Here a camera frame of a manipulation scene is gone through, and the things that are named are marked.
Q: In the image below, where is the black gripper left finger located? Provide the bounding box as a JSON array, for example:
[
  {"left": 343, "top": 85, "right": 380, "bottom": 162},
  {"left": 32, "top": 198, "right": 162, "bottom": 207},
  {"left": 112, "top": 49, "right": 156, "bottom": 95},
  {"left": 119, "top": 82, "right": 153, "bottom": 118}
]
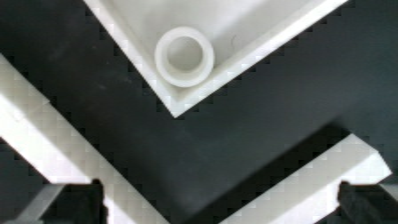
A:
[{"left": 2, "top": 179, "right": 108, "bottom": 224}]

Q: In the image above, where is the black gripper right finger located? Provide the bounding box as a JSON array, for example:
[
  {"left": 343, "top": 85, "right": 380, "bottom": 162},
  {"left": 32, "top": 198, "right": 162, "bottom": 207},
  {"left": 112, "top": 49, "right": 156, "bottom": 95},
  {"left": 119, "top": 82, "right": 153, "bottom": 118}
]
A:
[{"left": 338, "top": 182, "right": 398, "bottom": 224}]

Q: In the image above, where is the white square tabletop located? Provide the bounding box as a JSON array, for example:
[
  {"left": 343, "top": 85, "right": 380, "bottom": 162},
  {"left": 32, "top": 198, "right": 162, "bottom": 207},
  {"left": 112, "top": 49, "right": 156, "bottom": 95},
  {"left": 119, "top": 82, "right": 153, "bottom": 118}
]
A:
[{"left": 83, "top": 0, "right": 348, "bottom": 116}]

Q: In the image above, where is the white obstacle fixture wall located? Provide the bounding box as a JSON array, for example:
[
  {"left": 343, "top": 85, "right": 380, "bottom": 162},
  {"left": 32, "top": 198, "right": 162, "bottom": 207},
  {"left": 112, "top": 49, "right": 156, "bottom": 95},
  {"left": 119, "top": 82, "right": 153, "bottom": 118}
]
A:
[{"left": 0, "top": 55, "right": 391, "bottom": 224}]

